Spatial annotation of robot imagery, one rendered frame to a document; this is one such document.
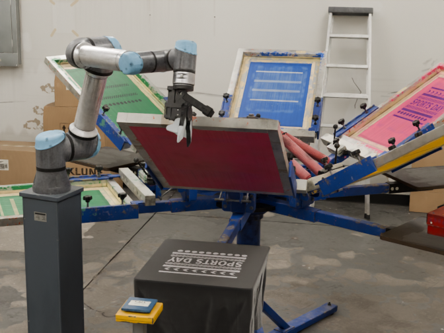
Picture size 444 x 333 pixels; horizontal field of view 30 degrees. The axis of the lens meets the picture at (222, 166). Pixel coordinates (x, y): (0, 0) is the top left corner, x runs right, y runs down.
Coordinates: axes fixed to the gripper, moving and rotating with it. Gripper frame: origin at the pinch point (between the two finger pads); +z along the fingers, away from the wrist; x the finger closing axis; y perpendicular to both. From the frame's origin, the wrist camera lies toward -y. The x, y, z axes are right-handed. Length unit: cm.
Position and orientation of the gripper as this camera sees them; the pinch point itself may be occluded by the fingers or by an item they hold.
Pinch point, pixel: (185, 145)
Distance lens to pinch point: 278.3
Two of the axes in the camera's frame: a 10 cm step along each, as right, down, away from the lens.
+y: -9.8, -0.6, 1.8
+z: -0.7, 10.0, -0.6
